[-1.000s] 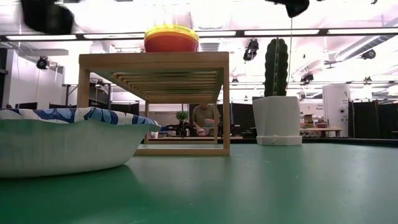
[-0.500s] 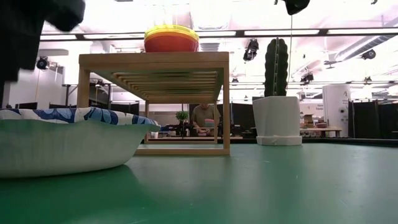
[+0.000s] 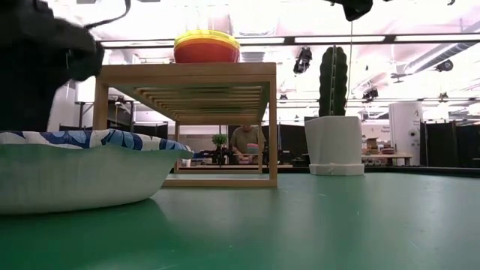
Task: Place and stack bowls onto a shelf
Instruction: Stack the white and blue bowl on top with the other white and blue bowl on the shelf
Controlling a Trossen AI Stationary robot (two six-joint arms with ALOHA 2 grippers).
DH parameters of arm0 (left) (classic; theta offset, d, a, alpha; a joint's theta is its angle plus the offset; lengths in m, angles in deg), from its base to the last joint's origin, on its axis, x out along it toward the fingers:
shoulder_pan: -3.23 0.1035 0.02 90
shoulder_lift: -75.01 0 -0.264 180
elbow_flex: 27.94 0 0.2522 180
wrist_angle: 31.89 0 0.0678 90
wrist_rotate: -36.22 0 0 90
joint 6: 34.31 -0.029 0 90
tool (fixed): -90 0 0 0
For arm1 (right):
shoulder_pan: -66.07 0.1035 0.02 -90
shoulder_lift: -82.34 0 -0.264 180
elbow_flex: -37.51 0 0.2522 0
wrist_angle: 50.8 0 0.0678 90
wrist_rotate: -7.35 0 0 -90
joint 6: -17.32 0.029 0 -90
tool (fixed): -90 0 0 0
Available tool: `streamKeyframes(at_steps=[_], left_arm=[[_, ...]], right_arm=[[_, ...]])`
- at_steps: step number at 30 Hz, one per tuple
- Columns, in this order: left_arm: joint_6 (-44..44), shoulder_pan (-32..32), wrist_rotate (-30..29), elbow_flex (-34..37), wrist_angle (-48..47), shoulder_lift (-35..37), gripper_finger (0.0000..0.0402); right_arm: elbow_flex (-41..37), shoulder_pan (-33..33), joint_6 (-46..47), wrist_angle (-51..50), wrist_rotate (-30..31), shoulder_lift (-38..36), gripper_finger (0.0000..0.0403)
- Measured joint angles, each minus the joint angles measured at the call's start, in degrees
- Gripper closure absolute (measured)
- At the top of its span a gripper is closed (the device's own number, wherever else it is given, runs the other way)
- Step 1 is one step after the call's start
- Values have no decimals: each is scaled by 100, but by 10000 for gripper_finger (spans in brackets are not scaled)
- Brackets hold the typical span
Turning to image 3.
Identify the red translucent plastic bowl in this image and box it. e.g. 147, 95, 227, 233
173, 39, 241, 64

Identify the yellow translucent plastic bowl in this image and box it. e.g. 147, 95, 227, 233
173, 29, 241, 50

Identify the wooden slatted shelf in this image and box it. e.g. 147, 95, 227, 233
92, 61, 279, 188

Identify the person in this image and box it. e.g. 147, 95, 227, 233
229, 124, 268, 166

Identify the small potted plant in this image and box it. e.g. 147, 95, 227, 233
211, 133, 229, 167

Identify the white plant pot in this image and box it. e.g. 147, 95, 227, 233
304, 115, 366, 177

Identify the black ceiling spotlight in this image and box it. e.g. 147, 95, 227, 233
434, 58, 455, 74
292, 46, 314, 75

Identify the green table mat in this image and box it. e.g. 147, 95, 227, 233
0, 172, 480, 270

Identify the green artificial cactus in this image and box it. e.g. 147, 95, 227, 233
318, 45, 350, 118

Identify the low wooden table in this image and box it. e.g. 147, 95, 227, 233
361, 151, 413, 167

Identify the white cylindrical column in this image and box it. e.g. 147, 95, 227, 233
388, 101, 425, 166

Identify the long ceiling light rail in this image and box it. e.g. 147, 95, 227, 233
100, 34, 480, 48

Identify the black partition wall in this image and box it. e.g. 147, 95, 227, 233
419, 121, 480, 169

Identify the silver ceiling duct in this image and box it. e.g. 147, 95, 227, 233
403, 40, 480, 75

